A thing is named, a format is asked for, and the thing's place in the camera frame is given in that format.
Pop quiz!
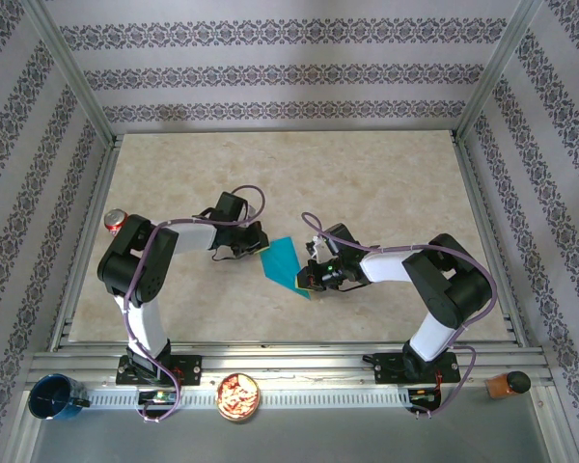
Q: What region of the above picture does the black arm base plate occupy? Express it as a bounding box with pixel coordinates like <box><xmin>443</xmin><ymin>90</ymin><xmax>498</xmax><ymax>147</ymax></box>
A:
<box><xmin>116</xmin><ymin>355</ymin><xmax>204</xmax><ymax>386</ymax></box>
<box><xmin>372</xmin><ymin>351</ymin><xmax>461</xmax><ymax>386</ymax></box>

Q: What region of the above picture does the blue mug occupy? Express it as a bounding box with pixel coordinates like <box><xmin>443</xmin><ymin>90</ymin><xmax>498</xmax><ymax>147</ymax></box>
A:
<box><xmin>28</xmin><ymin>374</ymin><xmax>91</xmax><ymax>422</ymax></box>

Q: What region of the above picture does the slotted cable duct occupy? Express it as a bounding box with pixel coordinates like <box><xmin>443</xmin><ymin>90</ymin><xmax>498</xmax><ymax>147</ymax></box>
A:
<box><xmin>84</xmin><ymin>388</ymin><xmax>413</xmax><ymax>407</ymax></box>

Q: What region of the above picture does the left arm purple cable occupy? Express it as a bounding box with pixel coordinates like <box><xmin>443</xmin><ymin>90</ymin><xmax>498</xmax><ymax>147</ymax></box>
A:
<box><xmin>123</xmin><ymin>185</ymin><xmax>266</xmax><ymax>425</ymax></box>

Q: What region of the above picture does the bowl of red food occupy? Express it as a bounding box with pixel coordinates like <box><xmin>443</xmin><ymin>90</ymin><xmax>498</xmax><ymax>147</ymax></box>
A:
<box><xmin>214</xmin><ymin>371</ymin><xmax>262</xmax><ymax>422</ymax></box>

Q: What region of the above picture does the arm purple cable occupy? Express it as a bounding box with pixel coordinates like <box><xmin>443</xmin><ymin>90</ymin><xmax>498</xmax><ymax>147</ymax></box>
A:
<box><xmin>123</xmin><ymin>185</ymin><xmax>266</xmax><ymax>425</ymax></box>
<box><xmin>301</xmin><ymin>211</ymin><xmax>498</xmax><ymax>421</ymax></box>

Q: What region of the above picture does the left gripper thin black cable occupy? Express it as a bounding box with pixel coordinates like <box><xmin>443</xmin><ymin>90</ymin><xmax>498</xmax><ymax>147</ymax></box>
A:
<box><xmin>210</xmin><ymin>243</ymin><xmax>243</xmax><ymax>263</ymax></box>

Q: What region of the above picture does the brown jar with black lid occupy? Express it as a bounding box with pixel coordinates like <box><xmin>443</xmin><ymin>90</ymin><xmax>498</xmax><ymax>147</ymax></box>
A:
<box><xmin>483</xmin><ymin>370</ymin><xmax>533</xmax><ymax>400</ymax></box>

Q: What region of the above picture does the red soda can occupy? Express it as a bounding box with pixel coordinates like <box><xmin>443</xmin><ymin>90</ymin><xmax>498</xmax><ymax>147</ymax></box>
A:
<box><xmin>103</xmin><ymin>207</ymin><xmax>129</xmax><ymax>238</ymax></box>

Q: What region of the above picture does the aluminium side rail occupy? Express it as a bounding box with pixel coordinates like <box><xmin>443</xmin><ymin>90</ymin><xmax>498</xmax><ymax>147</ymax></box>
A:
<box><xmin>451</xmin><ymin>134</ymin><xmax>531</xmax><ymax>348</ymax></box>
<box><xmin>47</xmin><ymin>136</ymin><xmax>124</xmax><ymax>351</ymax></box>

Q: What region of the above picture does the grey metal shelf panel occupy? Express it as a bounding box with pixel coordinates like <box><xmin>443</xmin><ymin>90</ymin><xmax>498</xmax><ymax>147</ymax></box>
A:
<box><xmin>28</xmin><ymin>403</ymin><xmax>552</xmax><ymax>463</ymax></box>

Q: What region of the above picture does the aluminium frame post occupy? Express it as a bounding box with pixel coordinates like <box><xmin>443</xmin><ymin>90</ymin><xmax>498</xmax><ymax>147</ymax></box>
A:
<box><xmin>453</xmin><ymin>0</ymin><xmax>546</xmax><ymax>144</ymax></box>
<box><xmin>21</xmin><ymin>0</ymin><xmax>118</xmax><ymax>146</ymax></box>

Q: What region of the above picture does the small circuit board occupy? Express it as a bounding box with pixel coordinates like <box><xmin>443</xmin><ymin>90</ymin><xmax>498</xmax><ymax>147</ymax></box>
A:
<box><xmin>408</xmin><ymin>387</ymin><xmax>441</xmax><ymax>405</ymax></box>
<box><xmin>137</xmin><ymin>389</ymin><xmax>180</xmax><ymax>406</ymax></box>

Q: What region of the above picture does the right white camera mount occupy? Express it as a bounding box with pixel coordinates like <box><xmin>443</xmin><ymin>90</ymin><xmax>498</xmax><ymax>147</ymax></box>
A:
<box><xmin>307</xmin><ymin>235</ymin><xmax>328</xmax><ymax>261</ymax></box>

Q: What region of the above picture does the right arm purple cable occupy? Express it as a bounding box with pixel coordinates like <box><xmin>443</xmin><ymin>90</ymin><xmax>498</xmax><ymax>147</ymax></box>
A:
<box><xmin>301</xmin><ymin>211</ymin><xmax>498</xmax><ymax>421</ymax></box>

